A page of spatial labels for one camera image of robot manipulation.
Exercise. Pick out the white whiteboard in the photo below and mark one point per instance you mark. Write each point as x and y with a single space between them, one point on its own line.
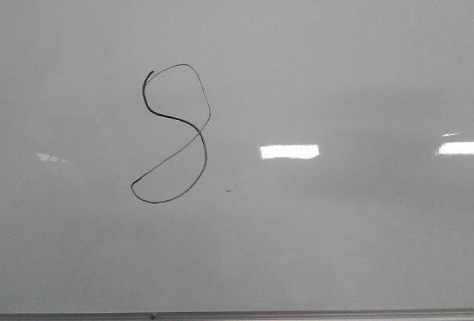
235 155

